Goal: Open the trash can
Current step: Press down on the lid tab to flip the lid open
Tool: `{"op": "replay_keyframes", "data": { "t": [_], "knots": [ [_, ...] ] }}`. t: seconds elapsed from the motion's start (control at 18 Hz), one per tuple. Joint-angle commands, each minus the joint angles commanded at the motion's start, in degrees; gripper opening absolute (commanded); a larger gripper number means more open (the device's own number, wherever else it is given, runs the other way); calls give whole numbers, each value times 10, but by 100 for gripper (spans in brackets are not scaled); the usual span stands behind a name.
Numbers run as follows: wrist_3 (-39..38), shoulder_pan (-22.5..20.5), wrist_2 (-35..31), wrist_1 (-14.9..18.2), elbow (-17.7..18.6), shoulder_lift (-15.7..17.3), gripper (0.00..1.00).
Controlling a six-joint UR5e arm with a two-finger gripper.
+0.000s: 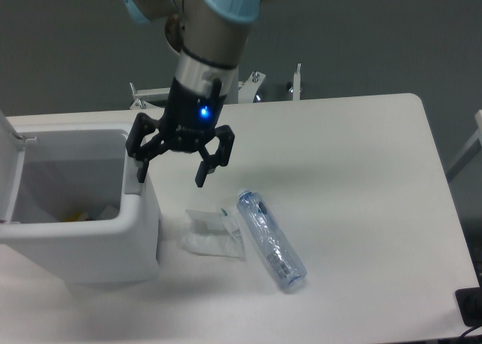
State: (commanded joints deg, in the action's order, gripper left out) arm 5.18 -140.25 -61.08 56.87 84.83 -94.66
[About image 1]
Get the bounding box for white plastic wrapper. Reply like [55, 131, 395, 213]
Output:
[180, 206, 246, 260]

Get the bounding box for black device at table edge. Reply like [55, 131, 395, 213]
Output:
[455, 287, 481, 327]

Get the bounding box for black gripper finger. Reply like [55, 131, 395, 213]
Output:
[195, 125, 235, 187]
[126, 113, 169, 183]

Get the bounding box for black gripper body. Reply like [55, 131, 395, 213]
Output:
[155, 78, 227, 153]

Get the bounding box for white push-lid trash can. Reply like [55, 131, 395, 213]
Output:
[1, 117, 161, 283]

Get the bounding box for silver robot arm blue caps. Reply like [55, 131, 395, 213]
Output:
[123, 0, 266, 187]

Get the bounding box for white frame at right edge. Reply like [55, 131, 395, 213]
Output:
[445, 110, 481, 182]

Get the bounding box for clear plastic water bottle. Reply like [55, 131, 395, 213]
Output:
[236, 188, 307, 294]

